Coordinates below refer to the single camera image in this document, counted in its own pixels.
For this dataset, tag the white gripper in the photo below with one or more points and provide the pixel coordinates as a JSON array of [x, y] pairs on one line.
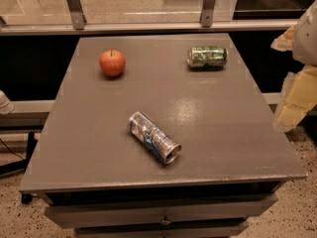
[[306, 39]]

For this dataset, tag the green soda can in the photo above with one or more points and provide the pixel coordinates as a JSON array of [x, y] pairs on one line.
[[206, 56]]

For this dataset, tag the silver blue redbull can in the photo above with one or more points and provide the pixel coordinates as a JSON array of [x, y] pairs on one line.
[[153, 138]]

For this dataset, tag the red apple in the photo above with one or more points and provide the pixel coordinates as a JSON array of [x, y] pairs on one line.
[[112, 63]]

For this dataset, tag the grey cabinet with drawers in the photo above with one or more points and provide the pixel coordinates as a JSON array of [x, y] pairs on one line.
[[101, 181]]

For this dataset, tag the white object at left edge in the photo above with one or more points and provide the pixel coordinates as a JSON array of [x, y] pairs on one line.
[[6, 106]]

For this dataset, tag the right metal railing post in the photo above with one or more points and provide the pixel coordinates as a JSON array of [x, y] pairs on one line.
[[207, 13]]

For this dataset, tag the metal railing post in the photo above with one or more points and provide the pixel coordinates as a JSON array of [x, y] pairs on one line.
[[207, 13], [76, 14]]

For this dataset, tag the left metal railing post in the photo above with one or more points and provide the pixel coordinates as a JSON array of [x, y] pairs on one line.
[[76, 14]]

